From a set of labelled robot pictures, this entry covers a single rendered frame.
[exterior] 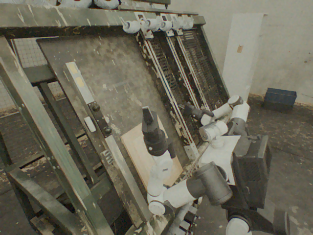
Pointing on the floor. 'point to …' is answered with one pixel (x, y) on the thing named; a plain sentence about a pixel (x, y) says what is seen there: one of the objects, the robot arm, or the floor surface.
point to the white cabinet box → (243, 52)
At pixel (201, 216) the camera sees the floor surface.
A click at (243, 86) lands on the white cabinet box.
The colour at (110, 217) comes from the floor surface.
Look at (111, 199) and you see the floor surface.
